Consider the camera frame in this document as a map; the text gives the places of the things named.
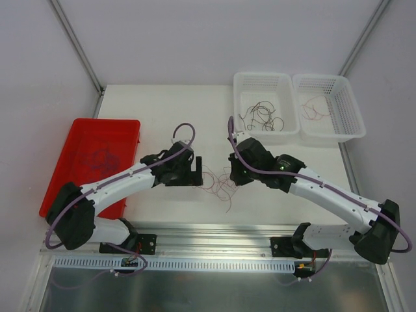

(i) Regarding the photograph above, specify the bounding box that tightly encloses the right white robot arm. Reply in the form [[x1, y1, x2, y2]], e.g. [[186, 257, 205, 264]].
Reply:
[[229, 133, 400, 265]]

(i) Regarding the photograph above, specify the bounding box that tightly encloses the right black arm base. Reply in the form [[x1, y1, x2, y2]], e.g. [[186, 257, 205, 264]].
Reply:
[[270, 237, 329, 259]]

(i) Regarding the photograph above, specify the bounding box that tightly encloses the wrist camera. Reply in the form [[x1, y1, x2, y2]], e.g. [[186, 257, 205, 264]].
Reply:
[[233, 131, 246, 137], [171, 138, 190, 144]]

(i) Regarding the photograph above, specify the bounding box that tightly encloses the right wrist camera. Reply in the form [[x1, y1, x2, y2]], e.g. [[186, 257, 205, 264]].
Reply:
[[233, 131, 246, 137]]

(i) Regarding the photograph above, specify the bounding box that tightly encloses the dark purple single wire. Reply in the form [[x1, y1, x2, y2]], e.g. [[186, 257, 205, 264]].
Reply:
[[70, 138, 123, 179]]

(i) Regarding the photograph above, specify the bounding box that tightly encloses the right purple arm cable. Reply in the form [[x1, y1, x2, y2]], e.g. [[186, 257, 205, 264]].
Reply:
[[226, 116, 413, 283]]

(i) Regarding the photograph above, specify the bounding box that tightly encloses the aluminium frame post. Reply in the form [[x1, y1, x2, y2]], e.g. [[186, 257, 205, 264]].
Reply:
[[338, 0, 393, 77], [48, 0, 105, 96]]

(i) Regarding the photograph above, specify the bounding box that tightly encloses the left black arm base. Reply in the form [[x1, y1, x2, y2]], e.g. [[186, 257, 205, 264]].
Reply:
[[99, 233, 157, 255]]

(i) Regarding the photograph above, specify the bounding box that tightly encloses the left aluminium frame post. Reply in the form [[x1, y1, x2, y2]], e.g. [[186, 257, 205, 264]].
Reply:
[[48, 0, 105, 96]]

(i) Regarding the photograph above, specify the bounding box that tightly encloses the right white plastic basket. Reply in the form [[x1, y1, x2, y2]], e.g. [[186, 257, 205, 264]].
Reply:
[[292, 73, 367, 146]]

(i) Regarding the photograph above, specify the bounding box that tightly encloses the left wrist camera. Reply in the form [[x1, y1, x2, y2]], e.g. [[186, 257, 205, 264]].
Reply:
[[171, 138, 190, 144]]

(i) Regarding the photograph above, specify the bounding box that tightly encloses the right aluminium frame post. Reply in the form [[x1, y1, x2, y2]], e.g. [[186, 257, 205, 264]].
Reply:
[[338, 0, 393, 77]]

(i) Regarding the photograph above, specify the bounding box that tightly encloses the white plastic basket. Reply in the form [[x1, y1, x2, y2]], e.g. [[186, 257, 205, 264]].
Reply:
[[233, 72, 300, 143], [292, 73, 367, 146]]

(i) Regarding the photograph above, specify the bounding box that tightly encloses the aluminium table rail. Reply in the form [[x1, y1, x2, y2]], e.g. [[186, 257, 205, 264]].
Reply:
[[40, 222, 358, 261]]

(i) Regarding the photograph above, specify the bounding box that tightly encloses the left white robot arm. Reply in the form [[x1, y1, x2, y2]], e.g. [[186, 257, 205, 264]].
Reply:
[[45, 140, 203, 253]]

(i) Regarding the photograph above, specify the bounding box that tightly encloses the white slotted cable duct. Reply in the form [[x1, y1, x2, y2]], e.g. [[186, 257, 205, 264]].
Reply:
[[53, 256, 295, 274]]

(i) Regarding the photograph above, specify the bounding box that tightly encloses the wire bundle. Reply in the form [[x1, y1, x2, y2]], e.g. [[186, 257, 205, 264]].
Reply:
[[191, 164, 241, 215]]

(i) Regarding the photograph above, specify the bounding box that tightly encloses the left white plastic basket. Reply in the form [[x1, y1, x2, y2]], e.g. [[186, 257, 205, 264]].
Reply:
[[233, 72, 300, 143]]

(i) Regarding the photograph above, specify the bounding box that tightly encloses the red plastic tray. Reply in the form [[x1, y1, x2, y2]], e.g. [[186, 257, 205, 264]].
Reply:
[[39, 118, 140, 217]]

